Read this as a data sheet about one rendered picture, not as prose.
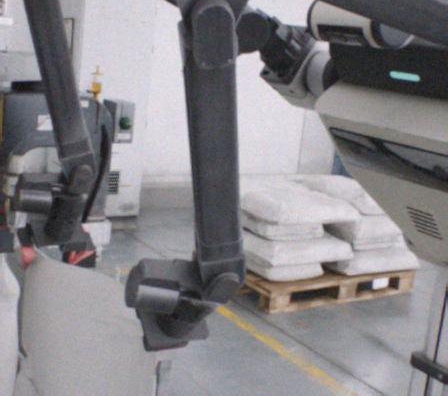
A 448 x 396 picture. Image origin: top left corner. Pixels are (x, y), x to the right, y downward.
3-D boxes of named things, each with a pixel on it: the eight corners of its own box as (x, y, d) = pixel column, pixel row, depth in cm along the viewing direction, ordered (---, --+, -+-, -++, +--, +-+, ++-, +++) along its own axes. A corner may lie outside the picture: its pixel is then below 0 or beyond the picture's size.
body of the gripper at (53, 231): (27, 226, 143) (35, 198, 139) (76, 224, 149) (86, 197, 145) (35, 251, 139) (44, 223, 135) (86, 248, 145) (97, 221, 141)
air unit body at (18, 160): (28, 234, 150) (33, 158, 147) (5, 235, 147) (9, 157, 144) (21, 228, 153) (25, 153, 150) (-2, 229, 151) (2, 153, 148)
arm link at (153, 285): (244, 280, 96) (231, 234, 103) (162, 264, 91) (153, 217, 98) (206, 339, 102) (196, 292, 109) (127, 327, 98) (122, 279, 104)
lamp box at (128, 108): (132, 144, 164) (136, 103, 163) (113, 143, 162) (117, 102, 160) (118, 138, 170) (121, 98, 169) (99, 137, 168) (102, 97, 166)
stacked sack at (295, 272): (326, 279, 446) (328, 260, 443) (266, 286, 422) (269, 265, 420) (261, 247, 500) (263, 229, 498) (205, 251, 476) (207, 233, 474)
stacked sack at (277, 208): (364, 225, 443) (368, 201, 440) (274, 231, 406) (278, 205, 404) (318, 208, 477) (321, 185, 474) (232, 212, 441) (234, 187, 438)
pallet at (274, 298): (413, 291, 487) (416, 270, 484) (268, 315, 417) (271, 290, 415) (328, 254, 552) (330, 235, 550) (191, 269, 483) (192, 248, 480)
